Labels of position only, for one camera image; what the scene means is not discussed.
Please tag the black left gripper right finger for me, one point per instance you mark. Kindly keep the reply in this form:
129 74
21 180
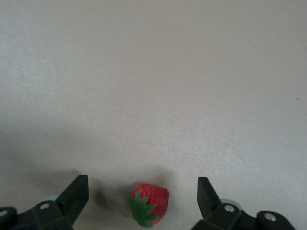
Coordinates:
208 201

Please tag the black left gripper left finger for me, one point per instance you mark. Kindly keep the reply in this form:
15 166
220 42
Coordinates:
72 198

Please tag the red strawberry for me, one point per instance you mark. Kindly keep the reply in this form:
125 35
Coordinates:
156 196

